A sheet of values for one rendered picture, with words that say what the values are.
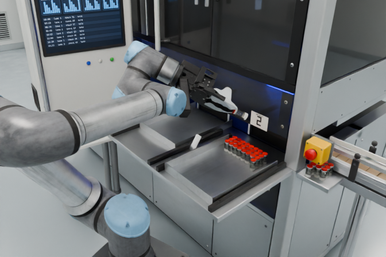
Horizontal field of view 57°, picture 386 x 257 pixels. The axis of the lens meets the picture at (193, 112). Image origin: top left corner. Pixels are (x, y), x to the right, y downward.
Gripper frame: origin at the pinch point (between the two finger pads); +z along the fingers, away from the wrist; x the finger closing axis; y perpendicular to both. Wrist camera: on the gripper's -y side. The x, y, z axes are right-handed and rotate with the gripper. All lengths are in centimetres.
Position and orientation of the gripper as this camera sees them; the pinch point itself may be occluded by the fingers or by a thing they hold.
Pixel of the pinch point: (230, 110)
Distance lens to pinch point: 107.8
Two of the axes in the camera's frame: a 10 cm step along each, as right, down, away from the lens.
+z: 8.8, 4.5, 1.3
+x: -3.1, 3.7, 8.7
